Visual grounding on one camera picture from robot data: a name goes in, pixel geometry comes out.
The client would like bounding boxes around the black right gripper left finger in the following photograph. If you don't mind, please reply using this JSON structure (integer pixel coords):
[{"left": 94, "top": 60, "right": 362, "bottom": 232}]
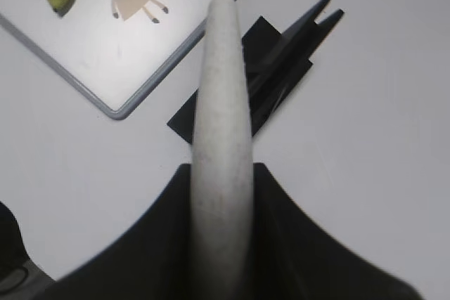
[{"left": 37, "top": 164, "right": 191, "bottom": 299}]

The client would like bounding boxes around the white grey-rimmed cutting board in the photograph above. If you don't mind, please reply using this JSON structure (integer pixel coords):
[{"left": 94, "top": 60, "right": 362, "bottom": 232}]
[{"left": 1, "top": 0, "right": 211, "bottom": 119}]

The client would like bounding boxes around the white-handled kitchen knife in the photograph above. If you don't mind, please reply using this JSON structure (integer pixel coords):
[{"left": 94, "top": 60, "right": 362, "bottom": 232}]
[{"left": 191, "top": 0, "right": 253, "bottom": 299}]

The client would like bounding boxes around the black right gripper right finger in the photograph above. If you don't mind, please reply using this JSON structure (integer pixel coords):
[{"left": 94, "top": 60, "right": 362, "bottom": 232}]
[{"left": 254, "top": 163, "right": 422, "bottom": 299}]

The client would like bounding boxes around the black knife stand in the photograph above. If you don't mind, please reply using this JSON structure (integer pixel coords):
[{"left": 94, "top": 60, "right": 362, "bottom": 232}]
[{"left": 166, "top": 0, "right": 345, "bottom": 145}]

